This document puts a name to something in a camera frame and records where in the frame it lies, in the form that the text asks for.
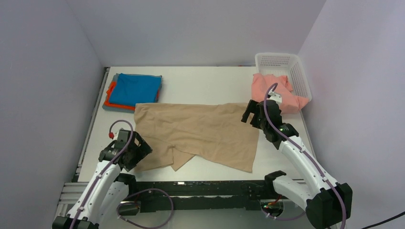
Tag beige t-shirt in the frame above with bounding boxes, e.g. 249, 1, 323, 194
134, 103, 259, 173

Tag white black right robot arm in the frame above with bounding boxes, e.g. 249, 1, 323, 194
241, 100, 352, 229

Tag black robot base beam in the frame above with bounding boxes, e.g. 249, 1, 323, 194
118, 180, 285, 216

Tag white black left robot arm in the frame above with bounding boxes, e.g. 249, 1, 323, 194
52, 129, 152, 229

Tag pink t-shirt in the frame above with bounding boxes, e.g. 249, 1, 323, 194
251, 73, 309, 114

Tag white plastic laundry basket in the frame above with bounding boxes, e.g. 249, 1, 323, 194
255, 52, 312, 101

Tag orange folded t-shirt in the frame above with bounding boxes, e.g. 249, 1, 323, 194
104, 81, 160, 112

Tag blue folded t-shirt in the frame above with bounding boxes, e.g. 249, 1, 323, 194
108, 73, 162, 108

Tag grey folded t-shirt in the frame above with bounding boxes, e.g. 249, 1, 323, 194
102, 73, 163, 114

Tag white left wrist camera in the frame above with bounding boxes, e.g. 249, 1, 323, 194
108, 129, 130, 141

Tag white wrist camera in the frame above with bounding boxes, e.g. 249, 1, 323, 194
108, 129, 130, 141
267, 91, 282, 104

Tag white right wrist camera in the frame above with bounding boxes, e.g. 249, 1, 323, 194
267, 91, 282, 104

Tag aluminium frame rails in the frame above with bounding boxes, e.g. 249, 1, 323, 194
50, 181, 110, 229

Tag black floor cable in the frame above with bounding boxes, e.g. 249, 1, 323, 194
361, 211, 405, 229

